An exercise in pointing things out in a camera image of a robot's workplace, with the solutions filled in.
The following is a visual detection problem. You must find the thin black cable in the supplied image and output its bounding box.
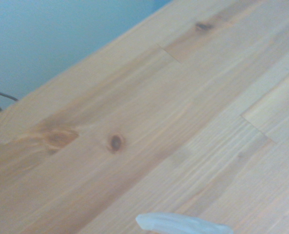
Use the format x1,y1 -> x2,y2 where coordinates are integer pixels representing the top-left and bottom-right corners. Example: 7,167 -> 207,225
0,87 -> 19,101

